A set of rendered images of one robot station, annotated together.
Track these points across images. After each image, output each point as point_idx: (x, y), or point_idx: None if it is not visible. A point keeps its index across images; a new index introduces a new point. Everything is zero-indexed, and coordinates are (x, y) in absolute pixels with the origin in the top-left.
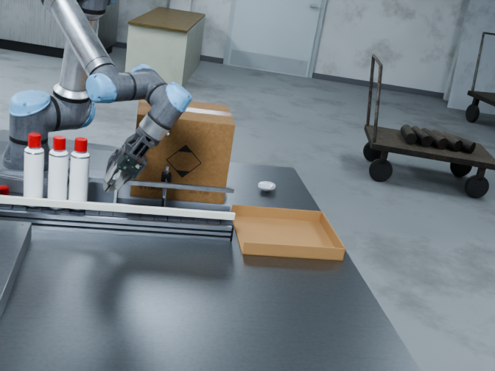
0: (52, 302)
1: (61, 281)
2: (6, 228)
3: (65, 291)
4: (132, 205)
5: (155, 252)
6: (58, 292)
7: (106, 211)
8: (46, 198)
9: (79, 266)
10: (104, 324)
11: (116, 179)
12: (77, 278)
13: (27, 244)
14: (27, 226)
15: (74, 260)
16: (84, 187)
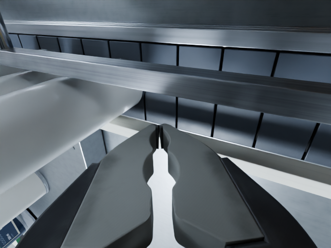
0: (154, 244)
1: (156, 223)
2: (63, 155)
3: (163, 238)
4: (309, 40)
5: (316, 212)
6: (156, 236)
7: (195, 108)
8: (55, 27)
9: (171, 204)
10: None
11: (173, 176)
12: (172, 225)
13: (101, 156)
14: (80, 154)
15: (163, 191)
16: (91, 134)
